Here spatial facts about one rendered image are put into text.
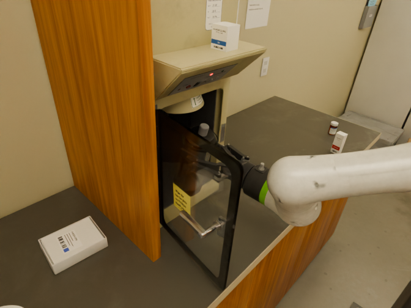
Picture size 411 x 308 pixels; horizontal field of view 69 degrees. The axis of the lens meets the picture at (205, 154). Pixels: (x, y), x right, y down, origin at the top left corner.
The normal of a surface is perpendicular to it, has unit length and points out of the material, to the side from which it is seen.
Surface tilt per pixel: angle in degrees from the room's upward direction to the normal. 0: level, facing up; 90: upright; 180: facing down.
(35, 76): 90
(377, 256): 0
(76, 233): 0
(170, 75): 90
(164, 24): 90
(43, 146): 90
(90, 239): 0
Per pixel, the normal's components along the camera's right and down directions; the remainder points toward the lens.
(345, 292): 0.05, -0.84
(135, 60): -0.69, 0.36
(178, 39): 0.72, 0.41
